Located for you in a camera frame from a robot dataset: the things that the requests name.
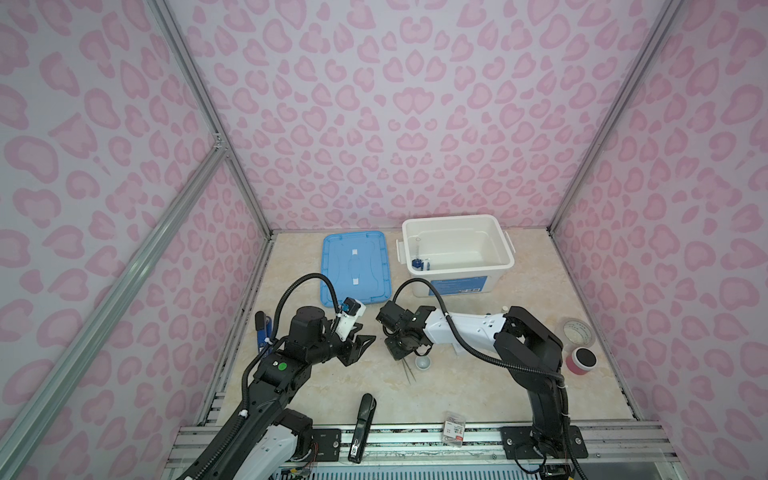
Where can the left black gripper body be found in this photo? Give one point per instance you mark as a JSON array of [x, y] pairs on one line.
[[345, 350]]

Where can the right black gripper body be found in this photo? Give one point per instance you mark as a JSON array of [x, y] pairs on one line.
[[397, 346]]

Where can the metal tweezers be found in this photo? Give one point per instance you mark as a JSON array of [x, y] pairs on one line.
[[408, 372]]

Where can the blue base glass funnel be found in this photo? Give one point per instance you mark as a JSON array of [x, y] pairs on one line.
[[417, 262]]

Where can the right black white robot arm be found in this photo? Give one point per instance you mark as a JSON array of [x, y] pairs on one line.
[[515, 341]]

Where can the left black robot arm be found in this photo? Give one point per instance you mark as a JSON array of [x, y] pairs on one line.
[[263, 433]]

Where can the small white ceramic bowl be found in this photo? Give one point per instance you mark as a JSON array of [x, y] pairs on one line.
[[422, 363]]

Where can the black stapler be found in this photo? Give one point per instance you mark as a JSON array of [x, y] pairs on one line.
[[364, 422]]

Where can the blue plastic bin lid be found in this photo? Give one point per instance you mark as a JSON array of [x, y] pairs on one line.
[[357, 265]]

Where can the white plastic storage bin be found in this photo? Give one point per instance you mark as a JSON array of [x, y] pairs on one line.
[[469, 254]]

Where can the clear box red label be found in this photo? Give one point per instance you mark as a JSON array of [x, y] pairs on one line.
[[453, 430]]

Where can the clear round petri dish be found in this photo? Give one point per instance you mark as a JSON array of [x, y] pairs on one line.
[[575, 333]]

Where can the pink jar black lid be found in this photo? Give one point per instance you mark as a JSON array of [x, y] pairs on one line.
[[581, 361]]

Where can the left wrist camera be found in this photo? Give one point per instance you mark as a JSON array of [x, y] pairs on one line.
[[351, 311]]

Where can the blue handled tool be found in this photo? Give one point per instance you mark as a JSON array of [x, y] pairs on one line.
[[263, 330]]

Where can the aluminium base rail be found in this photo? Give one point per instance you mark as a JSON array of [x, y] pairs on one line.
[[615, 449]]

